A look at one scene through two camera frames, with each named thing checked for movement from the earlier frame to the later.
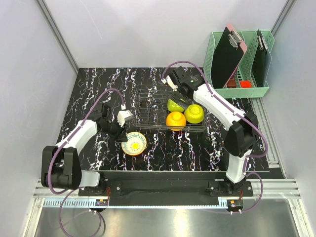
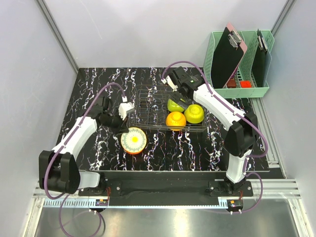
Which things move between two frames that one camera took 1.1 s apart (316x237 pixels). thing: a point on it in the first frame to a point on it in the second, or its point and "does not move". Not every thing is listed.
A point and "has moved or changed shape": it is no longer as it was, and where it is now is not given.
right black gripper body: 177,96 does not move
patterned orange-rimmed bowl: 136,144 has moved or changed shape
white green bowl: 173,106 does not move
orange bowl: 176,121 does not move
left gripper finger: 122,138 to 124,128
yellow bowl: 194,113 does not move
